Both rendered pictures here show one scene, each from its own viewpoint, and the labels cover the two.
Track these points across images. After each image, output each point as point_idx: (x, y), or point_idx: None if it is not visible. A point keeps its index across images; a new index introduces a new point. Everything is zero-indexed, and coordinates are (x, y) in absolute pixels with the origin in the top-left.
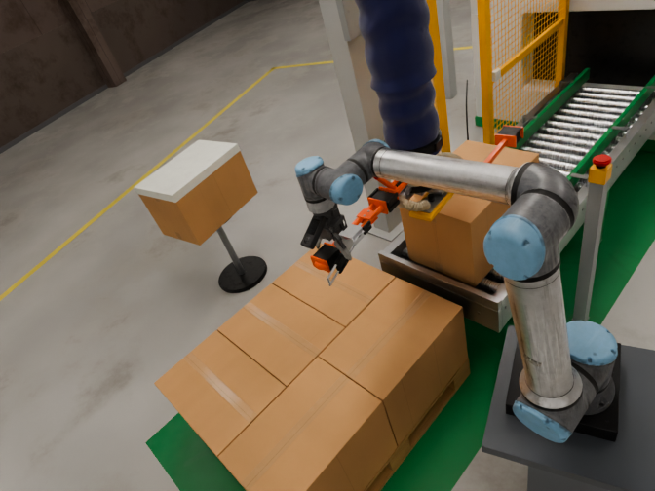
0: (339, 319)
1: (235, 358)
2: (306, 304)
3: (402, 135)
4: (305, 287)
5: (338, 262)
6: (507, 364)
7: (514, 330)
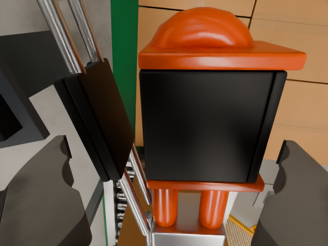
0: None
1: None
2: (308, 81)
3: None
4: (322, 102)
5: (56, 90)
6: (10, 96)
7: (35, 135)
